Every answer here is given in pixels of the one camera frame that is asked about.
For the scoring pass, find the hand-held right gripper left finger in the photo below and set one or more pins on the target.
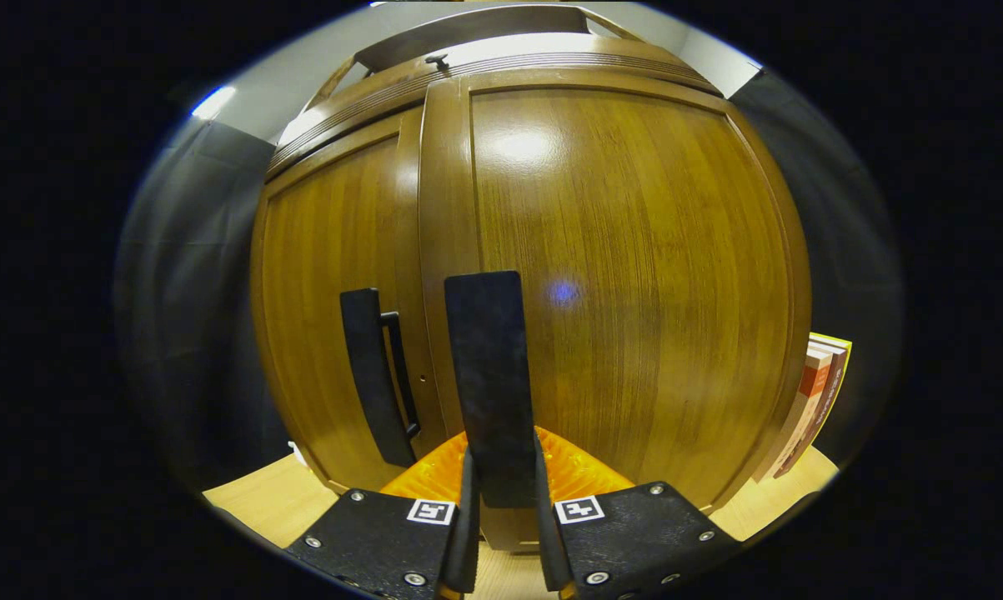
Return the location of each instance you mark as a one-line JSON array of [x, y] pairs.
[[465, 542]]

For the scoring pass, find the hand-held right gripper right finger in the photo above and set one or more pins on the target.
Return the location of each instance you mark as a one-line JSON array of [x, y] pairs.
[[551, 546]]

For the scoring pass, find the wooden shoe cabinet door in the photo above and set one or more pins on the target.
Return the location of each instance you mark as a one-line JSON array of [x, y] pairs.
[[651, 292], [318, 317]]

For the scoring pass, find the wooden double-door shoe cabinet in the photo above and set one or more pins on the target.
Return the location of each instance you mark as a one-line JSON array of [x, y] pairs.
[[484, 23]]

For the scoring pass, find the white and orange book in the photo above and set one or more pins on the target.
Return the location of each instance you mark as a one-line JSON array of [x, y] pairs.
[[805, 408]]

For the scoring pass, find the brown book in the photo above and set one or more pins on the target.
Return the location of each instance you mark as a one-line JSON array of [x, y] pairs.
[[830, 392]]

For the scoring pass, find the black drawer knob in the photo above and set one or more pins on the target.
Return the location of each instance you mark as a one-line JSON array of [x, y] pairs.
[[437, 61]]

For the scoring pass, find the small ceiling light panel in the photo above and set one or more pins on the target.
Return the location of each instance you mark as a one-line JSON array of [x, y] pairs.
[[213, 102]]

